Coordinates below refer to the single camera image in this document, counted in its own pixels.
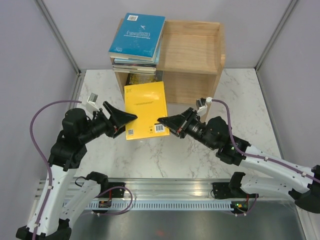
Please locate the wooden two-tier shelf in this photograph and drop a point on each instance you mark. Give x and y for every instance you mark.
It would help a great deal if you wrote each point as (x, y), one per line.
(192, 58)

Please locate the dark purple planets book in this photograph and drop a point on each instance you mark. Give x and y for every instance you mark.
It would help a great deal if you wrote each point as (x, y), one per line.
(135, 66)

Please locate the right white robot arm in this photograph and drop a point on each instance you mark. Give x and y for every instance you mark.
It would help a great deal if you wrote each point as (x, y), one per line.
(297, 183)

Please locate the aluminium front rail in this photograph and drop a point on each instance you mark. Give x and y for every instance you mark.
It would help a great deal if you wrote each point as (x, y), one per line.
(201, 189)

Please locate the light blue thin book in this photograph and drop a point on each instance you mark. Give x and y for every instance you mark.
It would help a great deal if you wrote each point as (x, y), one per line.
(139, 61)

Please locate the blue Jules Verne book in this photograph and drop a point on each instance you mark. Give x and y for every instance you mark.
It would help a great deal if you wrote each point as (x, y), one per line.
(138, 37)

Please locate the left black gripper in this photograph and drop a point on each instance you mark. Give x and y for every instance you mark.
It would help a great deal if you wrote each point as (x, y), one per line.
(116, 123)

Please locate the green forest cover book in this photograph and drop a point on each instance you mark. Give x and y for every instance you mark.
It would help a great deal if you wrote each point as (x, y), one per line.
(135, 79)

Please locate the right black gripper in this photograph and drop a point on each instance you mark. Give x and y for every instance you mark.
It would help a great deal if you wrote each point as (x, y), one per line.
(179, 124)

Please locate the navy blue hardcover book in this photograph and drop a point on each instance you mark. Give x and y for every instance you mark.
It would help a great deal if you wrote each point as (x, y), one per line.
(134, 71)

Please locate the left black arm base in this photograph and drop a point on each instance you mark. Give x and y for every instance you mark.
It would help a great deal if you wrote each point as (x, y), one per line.
(114, 193)

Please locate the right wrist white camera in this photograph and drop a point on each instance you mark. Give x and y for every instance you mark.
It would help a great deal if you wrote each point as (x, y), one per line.
(202, 105)

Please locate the slotted grey cable duct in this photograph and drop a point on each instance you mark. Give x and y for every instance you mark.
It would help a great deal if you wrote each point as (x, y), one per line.
(164, 205)

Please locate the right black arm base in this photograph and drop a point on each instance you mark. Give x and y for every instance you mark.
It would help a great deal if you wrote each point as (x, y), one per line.
(225, 190)

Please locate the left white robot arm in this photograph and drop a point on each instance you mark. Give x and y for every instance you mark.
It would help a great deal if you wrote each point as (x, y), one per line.
(52, 220)

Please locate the yellow paperback book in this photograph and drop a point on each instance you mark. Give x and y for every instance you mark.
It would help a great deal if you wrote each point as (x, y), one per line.
(148, 102)

